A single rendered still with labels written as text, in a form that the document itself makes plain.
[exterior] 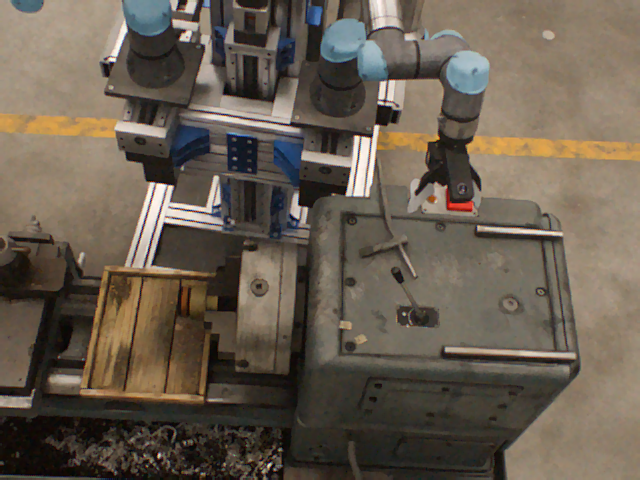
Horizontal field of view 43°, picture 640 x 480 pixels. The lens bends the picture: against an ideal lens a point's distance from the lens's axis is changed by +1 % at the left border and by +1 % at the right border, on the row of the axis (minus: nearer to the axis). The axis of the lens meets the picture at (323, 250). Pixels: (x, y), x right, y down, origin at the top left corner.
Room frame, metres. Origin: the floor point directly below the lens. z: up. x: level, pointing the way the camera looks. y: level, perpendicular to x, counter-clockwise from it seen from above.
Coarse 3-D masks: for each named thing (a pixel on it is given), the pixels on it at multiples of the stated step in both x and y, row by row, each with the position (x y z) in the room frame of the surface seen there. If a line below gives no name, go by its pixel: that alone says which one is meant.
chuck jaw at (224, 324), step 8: (208, 312) 0.80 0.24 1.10; (216, 312) 0.80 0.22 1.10; (224, 312) 0.80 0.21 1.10; (232, 312) 0.81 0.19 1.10; (208, 320) 0.78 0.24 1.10; (216, 320) 0.78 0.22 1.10; (224, 320) 0.78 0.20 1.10; (232, 320) 0.79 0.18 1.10; (208, 328) 0.77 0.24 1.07; (216, 328) 0.76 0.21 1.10; (224, 328) 0.76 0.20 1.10; (232, 328) 0.76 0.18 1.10; (216, 336) 0.74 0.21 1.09; (224, 336) 0.74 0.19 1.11; (232, 336) 0.74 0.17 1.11; (224, 344) 0.72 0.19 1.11; (232, 344) 0.72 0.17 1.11; (224, 352) 0.70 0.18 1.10; (232, 352) 0.70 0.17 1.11; (240, 360) 0.69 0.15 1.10
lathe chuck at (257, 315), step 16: (256, 240) 0.97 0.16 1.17; (256, 256) 0.89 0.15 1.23; (272, 256) 0.90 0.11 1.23; (240, 272) 0.84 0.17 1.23; (256, 272) 0.85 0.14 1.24; (272, 272) 0.85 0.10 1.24; (240, 288) 0.80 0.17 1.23; (272, 288) 0.82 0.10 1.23; (240, 304) 0.77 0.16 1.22; (256, 304) 0.78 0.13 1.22; (272, 304) 0.78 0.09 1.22; (240, 320) 0.74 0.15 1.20; (256, 320) 0.75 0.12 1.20; (272, 320) 0.75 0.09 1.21; (240, 336) 0.72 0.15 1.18; (256, 336) 0.72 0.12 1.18; (272, 336) 0.73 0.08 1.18; (240, 352) 0.69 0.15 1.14; (256, 352) 0.70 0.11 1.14; (272, 352) 0.70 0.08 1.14; (240, 368) 0.69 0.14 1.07; (256, 368) 0.69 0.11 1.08; (272, 368) 0.69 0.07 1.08
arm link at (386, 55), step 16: (368, 0) 1.22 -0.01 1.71; (384, 0) 1.22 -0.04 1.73; (368, 16) 1.19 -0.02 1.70; (384, 16) 1.18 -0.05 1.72; (400, 16) 1.20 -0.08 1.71; (368, 32) 1.16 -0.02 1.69; (384, 32) 1.15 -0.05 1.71; (400, 32) 1.16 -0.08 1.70; (368, 48) 1.11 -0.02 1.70; (384, 48) 1.11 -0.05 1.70; (400, 48) 1.12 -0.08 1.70; (416, 48) 1.13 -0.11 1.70; (368, 64) 1.08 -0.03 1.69; (384, 64) 1.09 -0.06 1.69; (400, 64) 1.09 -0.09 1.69; (416, 64) 1.10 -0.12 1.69; (384, 80) 1.08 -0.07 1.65
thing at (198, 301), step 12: (180, 288) 0.84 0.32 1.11; (192, 288) 0.84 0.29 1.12; (204, 288) 0.85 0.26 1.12; (180, 300) 0.81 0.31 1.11; (192, 300) 0.81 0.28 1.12; (204, 300) 0.81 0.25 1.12; (216, 300) 0.83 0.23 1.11; (180, 312) 0.79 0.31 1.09; (192, 312) 0.79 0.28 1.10; (204, 312) 0.79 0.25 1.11
